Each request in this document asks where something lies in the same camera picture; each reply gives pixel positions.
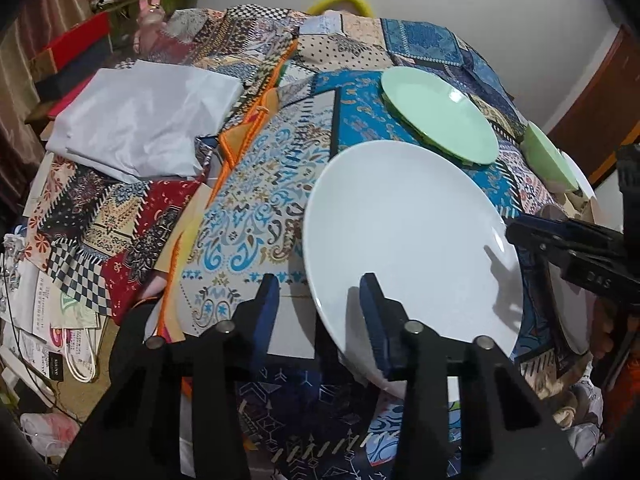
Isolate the pink bunny toy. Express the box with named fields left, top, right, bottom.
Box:
left=132, top=0, right=168, bottom=53

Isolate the white folded cloth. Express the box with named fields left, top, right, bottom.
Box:
left=47, top=59, right=246, bottom=185

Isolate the wooden door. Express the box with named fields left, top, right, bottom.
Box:
left=547, top=25, right=640, bottom=191

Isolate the white plastic bag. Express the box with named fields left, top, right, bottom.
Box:
left=20, top=410, right=83, bottom=461

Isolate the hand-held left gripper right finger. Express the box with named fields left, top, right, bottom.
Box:
left=358, top=272, right=585, bottom=480

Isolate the white plate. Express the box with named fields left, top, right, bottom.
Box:
left=301, top=140, right=525, bottom=403

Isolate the green plate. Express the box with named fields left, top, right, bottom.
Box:
left=381, top=66, right=500, bottom=166

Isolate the white printed bowl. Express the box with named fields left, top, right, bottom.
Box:
left=542, top=152, right=599, bottom=361

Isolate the patchwork blanket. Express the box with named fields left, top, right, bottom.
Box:
left=20, top=5, right=596, bottom=480

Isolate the green bowl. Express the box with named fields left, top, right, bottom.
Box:
left=519, top=121, right=581, bottom=194

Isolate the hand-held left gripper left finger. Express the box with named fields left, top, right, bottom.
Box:
left=59, top=274, right=280, bottom=480

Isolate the white paper bag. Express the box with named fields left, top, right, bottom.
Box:
left=10, top=260, right=116, bottom=386

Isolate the striped curtain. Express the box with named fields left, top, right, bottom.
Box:
left=0, top=0, right=96, bottom=211

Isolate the person's right hand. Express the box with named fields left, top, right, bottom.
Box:
left=590, top=301, right=618, bottom=361

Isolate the red box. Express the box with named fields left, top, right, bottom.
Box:
left=42, top=12, right=111, bottom=68

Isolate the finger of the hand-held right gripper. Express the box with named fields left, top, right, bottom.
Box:
left=520, top=215, right=627, bottom=247
left=505, top=223, right=627, bottom=270

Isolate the dark blue box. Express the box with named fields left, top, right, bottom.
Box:
left=37, top=35, right=113, bottom=101

